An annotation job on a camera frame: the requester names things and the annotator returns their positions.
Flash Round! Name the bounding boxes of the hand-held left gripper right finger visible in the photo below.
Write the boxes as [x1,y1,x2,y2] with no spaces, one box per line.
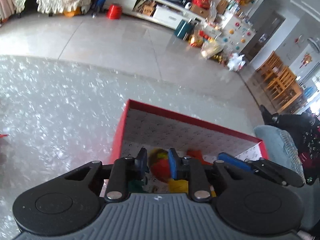
[168,148,248,202]

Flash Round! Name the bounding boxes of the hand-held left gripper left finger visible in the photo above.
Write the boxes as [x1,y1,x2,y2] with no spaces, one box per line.
[64,147,150,203]

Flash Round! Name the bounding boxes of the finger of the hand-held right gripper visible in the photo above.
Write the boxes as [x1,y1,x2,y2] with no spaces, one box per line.
[217,152,305,188]

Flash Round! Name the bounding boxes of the red yellow egg toy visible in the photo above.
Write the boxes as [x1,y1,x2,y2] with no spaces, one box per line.
[148,148,173,183]

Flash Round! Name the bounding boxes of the red cardboard box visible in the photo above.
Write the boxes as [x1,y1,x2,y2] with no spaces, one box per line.
[99,99,270,198]

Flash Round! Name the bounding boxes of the grey blue cushion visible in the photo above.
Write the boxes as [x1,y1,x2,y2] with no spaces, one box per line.
[253,124,305,178]

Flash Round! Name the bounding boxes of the black shoe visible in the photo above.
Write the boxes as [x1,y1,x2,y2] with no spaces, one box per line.
[259,104,280,126]

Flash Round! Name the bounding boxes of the dark floral clothing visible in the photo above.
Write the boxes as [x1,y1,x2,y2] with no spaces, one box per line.
[277,112,320,186]

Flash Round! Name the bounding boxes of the wooden chairs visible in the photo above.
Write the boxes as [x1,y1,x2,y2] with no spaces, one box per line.
[257,51,305,113]

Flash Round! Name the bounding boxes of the white plastic bag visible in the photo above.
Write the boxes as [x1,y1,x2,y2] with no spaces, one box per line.
[226,53,247,72]

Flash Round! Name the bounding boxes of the pile of gift packages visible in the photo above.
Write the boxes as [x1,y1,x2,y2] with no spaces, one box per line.
[188,29,226,61]

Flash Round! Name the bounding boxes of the white cabinet coloured knobs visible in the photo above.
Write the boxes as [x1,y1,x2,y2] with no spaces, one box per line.
[217,14,257,56]

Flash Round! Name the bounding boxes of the teal bin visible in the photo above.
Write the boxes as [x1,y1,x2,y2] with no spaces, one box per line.
[174,19,192,41]

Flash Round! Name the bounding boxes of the white fan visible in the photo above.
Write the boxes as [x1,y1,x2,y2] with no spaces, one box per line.
[307,37,320,53]

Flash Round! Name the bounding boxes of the white television cabinet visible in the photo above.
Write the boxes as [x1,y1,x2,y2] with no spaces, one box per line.
[103,0,213,31]

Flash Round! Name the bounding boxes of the brown cardboard box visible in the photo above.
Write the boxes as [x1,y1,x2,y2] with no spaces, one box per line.
[142,1,157,18]

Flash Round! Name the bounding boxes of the orange floor toy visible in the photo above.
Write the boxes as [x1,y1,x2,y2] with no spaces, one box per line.
[63,7,82,17]

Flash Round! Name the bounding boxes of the pink curtain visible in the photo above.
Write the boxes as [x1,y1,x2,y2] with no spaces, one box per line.
[0,0,16,23]

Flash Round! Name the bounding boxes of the red knot wall ornament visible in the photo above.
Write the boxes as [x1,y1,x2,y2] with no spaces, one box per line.
[299,52,313,68]

